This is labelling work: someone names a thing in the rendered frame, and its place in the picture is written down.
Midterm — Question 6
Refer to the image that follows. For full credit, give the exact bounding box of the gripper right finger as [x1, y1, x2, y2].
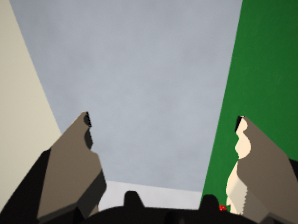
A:
[226, 116, 298, 224]

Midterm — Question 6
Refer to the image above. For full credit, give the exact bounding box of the red die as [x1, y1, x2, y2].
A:
[220, 205, 227, 211]

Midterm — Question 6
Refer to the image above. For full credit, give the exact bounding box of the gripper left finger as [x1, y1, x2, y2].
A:
[0, 111, 107, 224]

